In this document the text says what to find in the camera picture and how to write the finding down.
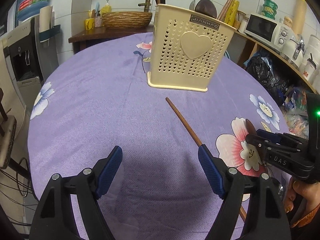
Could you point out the grey water dispenser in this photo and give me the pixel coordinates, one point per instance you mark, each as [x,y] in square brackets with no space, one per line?
[32,61]

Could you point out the wooden stool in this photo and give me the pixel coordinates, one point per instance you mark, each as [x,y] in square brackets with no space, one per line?
[8,129]

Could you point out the purple floral tablecloth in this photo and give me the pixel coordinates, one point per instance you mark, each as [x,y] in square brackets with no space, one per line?
[100,98]

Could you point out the yellow soap dispenser bottle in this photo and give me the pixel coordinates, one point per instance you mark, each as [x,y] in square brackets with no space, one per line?
[106,8]

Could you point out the wooden side shelf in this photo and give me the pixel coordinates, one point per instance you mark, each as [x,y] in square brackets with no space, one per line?
[252,46]

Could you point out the white electric kettle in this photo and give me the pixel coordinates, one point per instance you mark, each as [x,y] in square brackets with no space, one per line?
[293,50]

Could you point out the green instant noodle cups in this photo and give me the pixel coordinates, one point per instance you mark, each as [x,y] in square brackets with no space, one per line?
[269,9]

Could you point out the dark wooden sink counter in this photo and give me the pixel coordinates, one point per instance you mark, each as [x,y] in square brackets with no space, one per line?
[88,38]

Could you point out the paper cup stack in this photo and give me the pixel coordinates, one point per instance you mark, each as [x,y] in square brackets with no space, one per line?
[45,19]

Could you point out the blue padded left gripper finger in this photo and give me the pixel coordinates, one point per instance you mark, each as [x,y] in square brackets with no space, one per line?
[105,171]
[211,171]

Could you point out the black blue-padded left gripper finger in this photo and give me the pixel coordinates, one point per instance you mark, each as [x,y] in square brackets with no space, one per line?
[263,146]
[278,138]

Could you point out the black plastic bag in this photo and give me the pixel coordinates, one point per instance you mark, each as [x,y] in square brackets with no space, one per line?
[262,68]

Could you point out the yellow tall box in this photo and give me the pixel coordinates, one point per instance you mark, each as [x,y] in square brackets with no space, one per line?
[232,12]

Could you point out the woven brown basin sink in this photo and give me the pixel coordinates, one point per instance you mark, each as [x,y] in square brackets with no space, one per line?
[126,19]

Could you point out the person's right hand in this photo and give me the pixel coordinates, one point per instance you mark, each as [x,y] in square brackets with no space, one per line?
[304,197]

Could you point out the white microwave oven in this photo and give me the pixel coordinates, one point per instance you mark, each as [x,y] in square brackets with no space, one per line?
[267,31]

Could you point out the beige perforated utensil holder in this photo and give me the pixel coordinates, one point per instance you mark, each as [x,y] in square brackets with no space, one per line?
[187,48]

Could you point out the yellow cup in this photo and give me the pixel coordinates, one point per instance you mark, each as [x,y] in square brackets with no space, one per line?
[89,23]

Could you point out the bronze faucet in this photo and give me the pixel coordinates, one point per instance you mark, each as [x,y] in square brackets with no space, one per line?
[146,5]

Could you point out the metal spoon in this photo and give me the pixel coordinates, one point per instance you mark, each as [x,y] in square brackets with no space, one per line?
[281,186]
[192,5]

